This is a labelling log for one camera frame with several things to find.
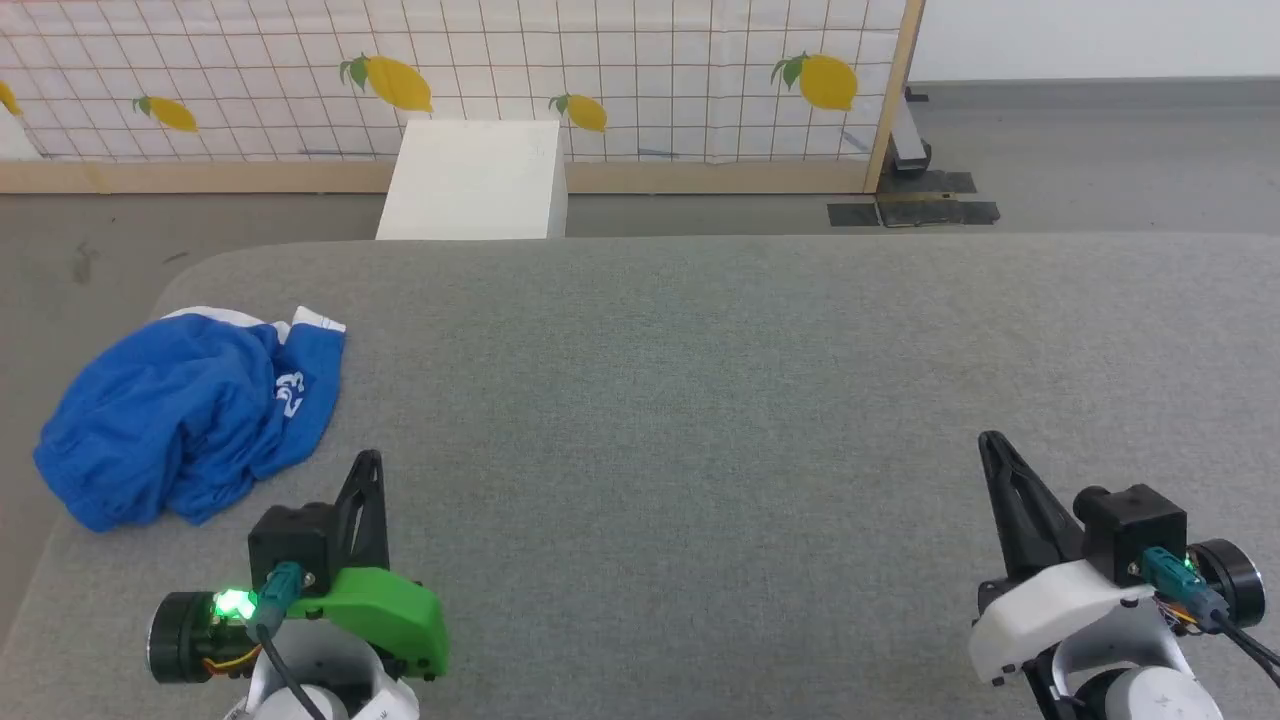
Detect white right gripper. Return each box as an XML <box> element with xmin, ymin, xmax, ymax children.
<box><xmin>968</xmin><ymin>430</ymin><xmax>1161</xmax><ymax>686</ymax></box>

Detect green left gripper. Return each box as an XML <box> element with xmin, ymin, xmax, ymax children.
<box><xmin>285</xmin><ymin>450</ymin><xmax>451</xmax><ymax>682</ymax></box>

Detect blue sports shirt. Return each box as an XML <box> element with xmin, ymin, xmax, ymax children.
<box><xmin>33</xmin><ymin>306</ymin><xmax>348</xmax><ymax>533</ymax></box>

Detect white box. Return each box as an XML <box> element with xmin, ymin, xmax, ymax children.
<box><xmin>375</xmin><ymin>119</ymin><xmax>569</xmax><ymax>241</ymax></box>

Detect grey metal panel support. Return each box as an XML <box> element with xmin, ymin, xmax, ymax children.
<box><xmin>885</xmin><ymin>87</ymin><xmax>933</xmax><ymax>177</ymax></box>

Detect lemon print grid panel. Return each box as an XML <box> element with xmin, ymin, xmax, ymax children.
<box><xmin>0</xmin><ymin>0</ymin><xmax>906</xmax><ymax>164</ymax></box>

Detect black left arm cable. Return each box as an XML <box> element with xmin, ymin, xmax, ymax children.
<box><xmin>250</xmin><ymin>562</ymin><xmax>331</xmax><ymax>720</ymax></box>

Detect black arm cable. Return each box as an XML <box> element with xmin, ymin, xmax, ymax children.
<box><xmin>250</xmin><ymin>562</ymin><xmax>331</xmax><ymax>720</ymax></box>
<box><xmin>1140</xmin><ymin>546</ymin><xmax>1280</xmax><ymax>691</ymax></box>

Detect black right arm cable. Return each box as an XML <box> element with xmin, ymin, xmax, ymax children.
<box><xmin>1140</xmin><ymin>546</ymin><xmax>1280</xmax><ymax>691</ymax></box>

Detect light wooden panel frame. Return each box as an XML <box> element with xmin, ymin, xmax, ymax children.
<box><xmin>0</xmin><ymin>0</ymin><xmax>927</xmax><ymax>196</ymax></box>

